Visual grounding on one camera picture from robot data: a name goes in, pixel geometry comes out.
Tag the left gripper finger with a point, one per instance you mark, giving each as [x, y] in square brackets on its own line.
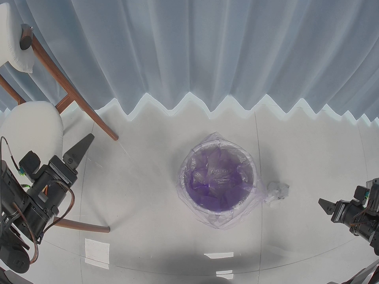
[78, 152]

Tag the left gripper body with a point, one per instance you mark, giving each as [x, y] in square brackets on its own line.
[53, 185]

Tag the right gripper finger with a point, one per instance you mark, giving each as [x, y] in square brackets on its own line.
[328, 207]

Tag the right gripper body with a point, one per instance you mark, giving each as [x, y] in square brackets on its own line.
[348, 213]

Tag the purple plastic bag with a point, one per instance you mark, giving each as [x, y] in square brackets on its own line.
[213, 188]

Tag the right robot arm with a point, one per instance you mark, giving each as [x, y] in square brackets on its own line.
[370, 229]

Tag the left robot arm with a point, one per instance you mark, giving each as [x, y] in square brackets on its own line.
[23, 211]

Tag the white trash bin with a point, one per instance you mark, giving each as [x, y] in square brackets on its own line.
[251, 170]

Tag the crumpled clear wrapper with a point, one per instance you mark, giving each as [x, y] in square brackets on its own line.
[277, 192]

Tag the white cushioned wooden chair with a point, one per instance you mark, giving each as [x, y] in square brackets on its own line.
[32, 123]

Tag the blue-green curtain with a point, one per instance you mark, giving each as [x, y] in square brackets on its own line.
[189, 40]

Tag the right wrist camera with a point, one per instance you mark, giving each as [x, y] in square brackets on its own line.
[359, 192]

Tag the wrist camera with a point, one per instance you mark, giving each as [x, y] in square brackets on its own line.
[359, 192]
[29, 161]

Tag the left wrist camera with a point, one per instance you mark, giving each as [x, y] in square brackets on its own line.
[29, 161]

